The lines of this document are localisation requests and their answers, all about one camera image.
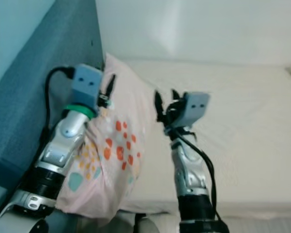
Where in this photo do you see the cream mattress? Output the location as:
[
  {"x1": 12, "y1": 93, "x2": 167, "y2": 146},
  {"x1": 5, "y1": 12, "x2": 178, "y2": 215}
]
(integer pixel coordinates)
[{"x1": 124, "y1": 59, "x2": 291, "y2": 214}]

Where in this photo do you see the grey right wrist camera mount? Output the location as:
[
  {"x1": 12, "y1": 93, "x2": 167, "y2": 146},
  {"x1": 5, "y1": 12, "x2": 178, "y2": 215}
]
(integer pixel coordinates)
[{"x1": 182, "y1": 92, "x2": 210, "y2": 128}]

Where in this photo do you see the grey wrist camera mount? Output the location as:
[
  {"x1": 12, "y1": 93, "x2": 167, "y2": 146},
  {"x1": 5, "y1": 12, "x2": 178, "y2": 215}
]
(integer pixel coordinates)
[
  {"x1": 73, "y1": 64, "x2": 104, "y2": 110},
  {"x1": 182, "y1": 92, "x2": 210, "y2": 128}
]

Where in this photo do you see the blue upholstered headboard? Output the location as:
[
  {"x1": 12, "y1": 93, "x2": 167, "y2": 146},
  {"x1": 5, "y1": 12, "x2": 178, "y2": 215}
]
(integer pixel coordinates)
[{"x1": 0, "y1": 0, "x2": 105, "y2": 180}]

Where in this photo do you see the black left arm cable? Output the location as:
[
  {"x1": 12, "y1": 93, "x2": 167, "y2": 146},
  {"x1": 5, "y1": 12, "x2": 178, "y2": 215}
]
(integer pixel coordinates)
[{"x1": 0, "y1": 67, "x2": 78, "y2": 231}]

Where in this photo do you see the grey robot right leg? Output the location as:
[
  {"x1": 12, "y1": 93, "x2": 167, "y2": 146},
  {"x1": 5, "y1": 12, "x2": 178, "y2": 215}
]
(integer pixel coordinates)
[{"x1": 133, "y1": 214, "x2": 165, "y2": 233}]

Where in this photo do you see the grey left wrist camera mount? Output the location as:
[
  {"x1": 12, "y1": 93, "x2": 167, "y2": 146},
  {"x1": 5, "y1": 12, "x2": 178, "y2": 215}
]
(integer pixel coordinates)
[{"x1": 73, "y1": 64, "x2": 104, "y2": 110}]

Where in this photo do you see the pink patterned pillow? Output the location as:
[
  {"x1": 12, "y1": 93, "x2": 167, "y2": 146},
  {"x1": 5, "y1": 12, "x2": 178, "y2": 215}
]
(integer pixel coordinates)
[{"x1": 56, "y1": 52, "x2": 158, "y2": 219}]

